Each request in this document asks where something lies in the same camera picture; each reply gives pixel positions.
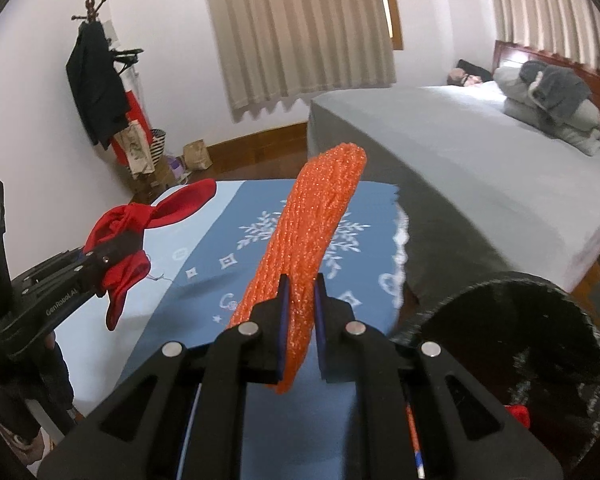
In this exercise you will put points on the red cloth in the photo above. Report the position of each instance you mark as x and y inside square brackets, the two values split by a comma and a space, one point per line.
[130, 220]

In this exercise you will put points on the dark grey garment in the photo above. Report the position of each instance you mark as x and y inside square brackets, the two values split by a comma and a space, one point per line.
[565, 90]

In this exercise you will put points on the cardboard box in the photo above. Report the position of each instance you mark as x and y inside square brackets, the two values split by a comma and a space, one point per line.
[162, 174]

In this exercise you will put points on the brown paper bag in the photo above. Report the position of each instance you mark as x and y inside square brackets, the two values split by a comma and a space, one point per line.
[196, 156]

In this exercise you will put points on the orange knitted cloth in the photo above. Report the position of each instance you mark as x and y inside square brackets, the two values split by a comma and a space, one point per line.
[310, 220]

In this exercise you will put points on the blue printed tablecloth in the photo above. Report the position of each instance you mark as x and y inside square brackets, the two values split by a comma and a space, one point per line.
[155, 320]

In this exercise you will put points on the red plastic bag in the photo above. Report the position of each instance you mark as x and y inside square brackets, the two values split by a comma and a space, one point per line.
[519, 413]

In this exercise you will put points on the black lined trash bin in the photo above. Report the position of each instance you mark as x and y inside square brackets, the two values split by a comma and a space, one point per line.
[505, 335]

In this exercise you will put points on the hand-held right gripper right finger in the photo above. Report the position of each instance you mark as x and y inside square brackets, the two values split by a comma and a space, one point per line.
[340, 345]

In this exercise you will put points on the red garment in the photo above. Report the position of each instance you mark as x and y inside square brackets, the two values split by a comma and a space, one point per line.
[139, 107]

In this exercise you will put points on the wooden coat rack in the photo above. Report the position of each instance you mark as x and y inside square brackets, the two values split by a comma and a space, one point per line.
[89, 7]

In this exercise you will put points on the wide beige curtain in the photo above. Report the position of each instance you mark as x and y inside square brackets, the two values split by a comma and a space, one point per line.
[300, 35]

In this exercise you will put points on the wooden headboard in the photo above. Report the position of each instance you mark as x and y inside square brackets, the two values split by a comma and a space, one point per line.
[510, 57]

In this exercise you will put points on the pale plush toy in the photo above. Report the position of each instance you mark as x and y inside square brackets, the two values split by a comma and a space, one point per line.
[457, 79]

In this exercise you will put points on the wooden window frame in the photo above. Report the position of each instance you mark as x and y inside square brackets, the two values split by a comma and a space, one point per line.
[394, 10]

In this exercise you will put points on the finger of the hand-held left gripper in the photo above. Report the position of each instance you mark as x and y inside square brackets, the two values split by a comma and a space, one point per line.
[112, 257]

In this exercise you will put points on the bed with grey sheet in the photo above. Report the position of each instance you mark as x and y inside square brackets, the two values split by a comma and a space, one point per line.
[455, 160]

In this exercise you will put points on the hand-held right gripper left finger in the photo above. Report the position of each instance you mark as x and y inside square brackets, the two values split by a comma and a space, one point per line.
[267, 340]

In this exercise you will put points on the black clothes hanger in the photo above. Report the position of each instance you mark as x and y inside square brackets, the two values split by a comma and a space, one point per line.
[127, 53]

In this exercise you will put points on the beige tote bag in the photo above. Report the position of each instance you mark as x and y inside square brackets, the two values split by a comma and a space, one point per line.
[132, 147]

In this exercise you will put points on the folded grey duvet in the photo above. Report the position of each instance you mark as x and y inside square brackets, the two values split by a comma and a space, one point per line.
[515, 81]

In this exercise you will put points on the checked basket bag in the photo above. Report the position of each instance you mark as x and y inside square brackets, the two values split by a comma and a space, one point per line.
[158, 150]

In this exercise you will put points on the bag on bed corner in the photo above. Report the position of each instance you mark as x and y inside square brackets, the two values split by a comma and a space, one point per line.
[475, 67]

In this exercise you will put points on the black jacket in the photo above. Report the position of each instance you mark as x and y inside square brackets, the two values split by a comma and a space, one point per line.
[97, 90]

